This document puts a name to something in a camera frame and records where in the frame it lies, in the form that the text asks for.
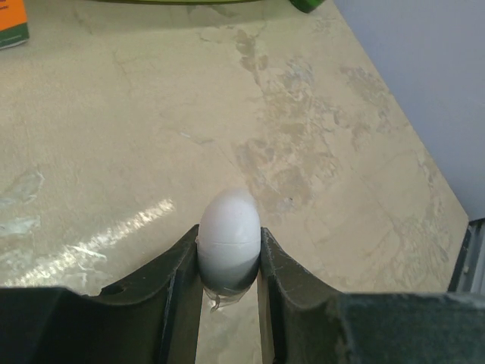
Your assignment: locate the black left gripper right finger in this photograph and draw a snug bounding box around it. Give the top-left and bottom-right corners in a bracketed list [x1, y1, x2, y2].
[257, 228, 484, 363]

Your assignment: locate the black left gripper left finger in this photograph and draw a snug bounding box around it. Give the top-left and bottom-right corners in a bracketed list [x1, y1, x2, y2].
[1, 226, 203, 363]

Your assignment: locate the white earbud charging case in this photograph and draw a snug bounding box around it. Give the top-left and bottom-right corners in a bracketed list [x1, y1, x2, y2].
[196, 188, 261, 312]

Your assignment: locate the green plastic basket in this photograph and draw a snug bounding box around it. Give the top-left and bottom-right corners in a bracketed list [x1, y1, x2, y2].
[124, 0, 293, 8]

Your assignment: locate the green glass bottle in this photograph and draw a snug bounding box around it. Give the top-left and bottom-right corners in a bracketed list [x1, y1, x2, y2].
[289, 0, 325, 14]

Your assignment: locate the orange small carton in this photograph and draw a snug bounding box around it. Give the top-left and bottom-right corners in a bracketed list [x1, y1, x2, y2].
[0, 0, 30, 49]

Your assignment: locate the aluminium frame rail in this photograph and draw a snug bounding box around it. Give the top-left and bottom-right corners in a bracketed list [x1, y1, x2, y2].
[448, 219, 484, 296]

